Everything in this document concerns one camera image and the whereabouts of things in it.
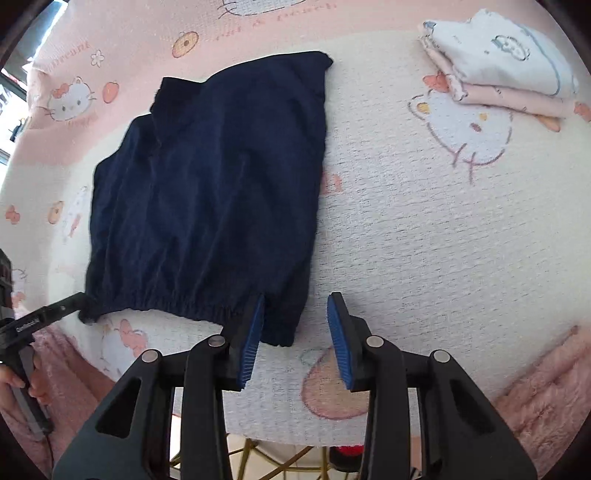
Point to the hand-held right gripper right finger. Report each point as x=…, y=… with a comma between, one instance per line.
x=339, y=344

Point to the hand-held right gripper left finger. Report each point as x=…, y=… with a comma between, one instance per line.
x=251, y=344

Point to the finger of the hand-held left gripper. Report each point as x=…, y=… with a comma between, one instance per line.
x=64, y=305

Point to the navy blue garment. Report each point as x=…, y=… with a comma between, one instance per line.
x=207, y=184

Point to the person's left hand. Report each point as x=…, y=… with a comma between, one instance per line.
x=14, y=381

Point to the red object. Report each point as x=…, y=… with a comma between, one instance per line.
x=348, y=451

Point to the pink cartoon printed blanket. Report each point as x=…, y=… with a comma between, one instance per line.
x=415, y=230

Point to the person's pink fluffy clothing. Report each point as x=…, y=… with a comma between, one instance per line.
x=545, y=392

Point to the window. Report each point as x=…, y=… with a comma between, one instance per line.
x=9, y=97

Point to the folded pink garment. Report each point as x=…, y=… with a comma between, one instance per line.
x=508, y=99

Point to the folded white printed garment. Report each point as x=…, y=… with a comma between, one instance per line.
x=489, y=50

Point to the gold metal stool frame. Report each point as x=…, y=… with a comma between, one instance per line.
x=248, y=454

